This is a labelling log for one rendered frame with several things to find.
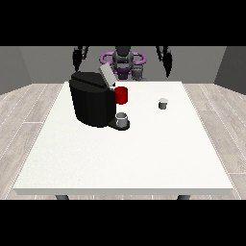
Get pale grey machine lid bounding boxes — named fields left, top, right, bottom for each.
left=98, top=62, right=117, bottom=88

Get black coffee machine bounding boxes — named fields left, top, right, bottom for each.
left=68, top=70, right=131, bottom=132

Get small grey coffee pod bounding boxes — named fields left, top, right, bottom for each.
left=158, top=97, right=169, bottom=111

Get small grey cup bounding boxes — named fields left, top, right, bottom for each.
left=115, top=111, right=129, bottom=129

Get red pod holder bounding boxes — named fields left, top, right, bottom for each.
left=113, top=86, right=129, bottom=106

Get grey robot trunk purple rings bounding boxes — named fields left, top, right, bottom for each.
left=99, top=46, right=149, bottom=82

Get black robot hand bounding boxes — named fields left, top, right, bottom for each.
left=155, top=46, right=174, bottom=79
left=72, top=46, right=90, bottom=72

